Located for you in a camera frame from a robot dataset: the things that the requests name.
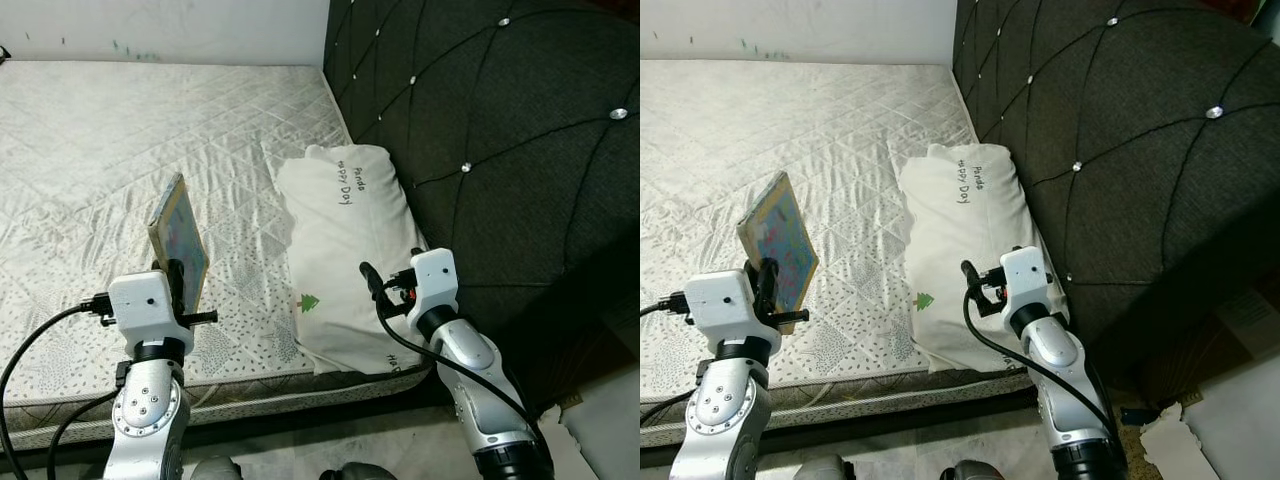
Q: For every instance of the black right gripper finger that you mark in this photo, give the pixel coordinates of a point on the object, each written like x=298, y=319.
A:
x=374, y=288
x=974, y=288

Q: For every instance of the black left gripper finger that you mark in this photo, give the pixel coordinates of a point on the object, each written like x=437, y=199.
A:
x=177, y=290
x=767, y=290

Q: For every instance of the children's picture book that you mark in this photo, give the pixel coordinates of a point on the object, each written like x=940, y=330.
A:
x=780, y=240
x=180, y=235

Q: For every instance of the white pillow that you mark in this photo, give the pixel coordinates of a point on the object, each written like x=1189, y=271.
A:
x=960, y=230
x=340, y=230

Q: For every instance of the white quilted mattress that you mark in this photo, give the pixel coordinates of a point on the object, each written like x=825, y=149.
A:
x=100, y=150
x=740, y=150

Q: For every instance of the grey left robot leg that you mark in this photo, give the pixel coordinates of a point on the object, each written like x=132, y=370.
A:
x=820, y=470
x=215, y=470

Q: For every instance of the grey robot leg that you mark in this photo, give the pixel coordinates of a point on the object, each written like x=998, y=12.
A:
x=215, y=470
x=348, y=472
x=820, y=470
x=970, y=472

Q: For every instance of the black tufted headboard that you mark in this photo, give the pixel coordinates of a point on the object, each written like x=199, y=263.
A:
x=1130, y=150
x=500, y=150

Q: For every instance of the grey right robot leg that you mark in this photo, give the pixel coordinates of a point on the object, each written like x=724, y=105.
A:
x=348, y=472
x=970, y=472

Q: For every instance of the white panel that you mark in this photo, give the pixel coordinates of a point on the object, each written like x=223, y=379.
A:
x=1240, y=430
x=620, y=430

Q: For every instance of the brown cardboard box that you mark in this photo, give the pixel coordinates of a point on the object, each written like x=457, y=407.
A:
x=1210, y=340

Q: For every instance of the white torn paper sheet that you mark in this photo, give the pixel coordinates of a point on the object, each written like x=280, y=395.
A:
x=1165, y=445
x=575, y=450

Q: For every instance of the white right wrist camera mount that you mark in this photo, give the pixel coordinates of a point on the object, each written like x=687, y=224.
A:
x=435, y=280
x=1028, y=275

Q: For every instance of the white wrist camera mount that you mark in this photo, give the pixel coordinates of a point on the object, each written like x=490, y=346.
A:
x=725, y=300
x=435, y=280
x=145, y=305
x=1028, y=275

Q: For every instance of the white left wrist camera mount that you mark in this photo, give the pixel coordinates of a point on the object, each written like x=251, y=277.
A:
x=725, y=300
x=145, y=305

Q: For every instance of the dark bed frame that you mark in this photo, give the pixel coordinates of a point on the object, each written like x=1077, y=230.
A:
x=250, y=425
x=880, y=420

